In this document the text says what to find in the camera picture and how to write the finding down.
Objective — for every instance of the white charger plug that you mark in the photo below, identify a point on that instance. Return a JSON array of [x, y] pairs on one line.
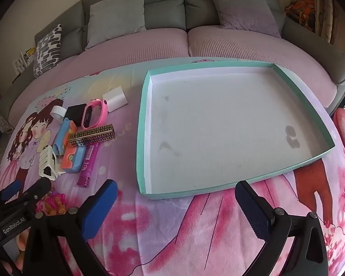
[[115, 97]]

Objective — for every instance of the white rack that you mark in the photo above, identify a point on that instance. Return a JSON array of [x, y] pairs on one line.
[[23, 61]]

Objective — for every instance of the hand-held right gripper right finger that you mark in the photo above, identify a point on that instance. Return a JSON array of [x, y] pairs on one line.
[[253, 212]]

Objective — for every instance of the pink seat cover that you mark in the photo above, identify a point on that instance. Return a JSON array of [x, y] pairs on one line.
[[247, 43], [118, 51]]

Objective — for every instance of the black white patterned pillow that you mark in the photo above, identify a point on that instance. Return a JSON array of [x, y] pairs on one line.
[[47, 51]]

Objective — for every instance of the purple grey pillow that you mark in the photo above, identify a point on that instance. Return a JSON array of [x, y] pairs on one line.
[[241, 8]]

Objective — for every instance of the gold black patterned box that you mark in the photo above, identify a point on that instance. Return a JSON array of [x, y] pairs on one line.
[[95, 135]]

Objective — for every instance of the magenta plastic tube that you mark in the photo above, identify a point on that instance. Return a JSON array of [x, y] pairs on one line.
[[87, 164]]

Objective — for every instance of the pink smartwatch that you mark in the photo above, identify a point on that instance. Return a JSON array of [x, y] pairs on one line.
[[87, 115]]

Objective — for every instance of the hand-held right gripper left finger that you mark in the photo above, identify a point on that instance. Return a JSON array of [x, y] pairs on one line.
[[100, 207]]

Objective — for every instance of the printed cartoon blanket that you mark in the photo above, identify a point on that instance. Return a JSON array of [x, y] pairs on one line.
[[189, 235]]

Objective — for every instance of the orange blue box cutter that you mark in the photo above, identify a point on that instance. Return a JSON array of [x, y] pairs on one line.
[[63, 133], [73, 161]]

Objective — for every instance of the cream hair claw clip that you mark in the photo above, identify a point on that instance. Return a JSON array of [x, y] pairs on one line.
[[46, 158]]

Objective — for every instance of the orange toy figure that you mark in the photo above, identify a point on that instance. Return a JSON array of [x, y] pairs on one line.
[[56, 202]]

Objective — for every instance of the orange patterned cloth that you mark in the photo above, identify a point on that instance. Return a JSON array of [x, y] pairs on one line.
[[300, 8]]

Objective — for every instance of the teal shallow cardboard tray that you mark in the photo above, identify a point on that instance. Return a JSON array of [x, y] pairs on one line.
[[218, 135]]

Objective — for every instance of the black charger plug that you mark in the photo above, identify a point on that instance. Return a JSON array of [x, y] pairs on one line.
[[74, 113]]

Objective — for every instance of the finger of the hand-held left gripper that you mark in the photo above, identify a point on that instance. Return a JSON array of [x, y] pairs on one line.
[[11, 191], [40, 188]]

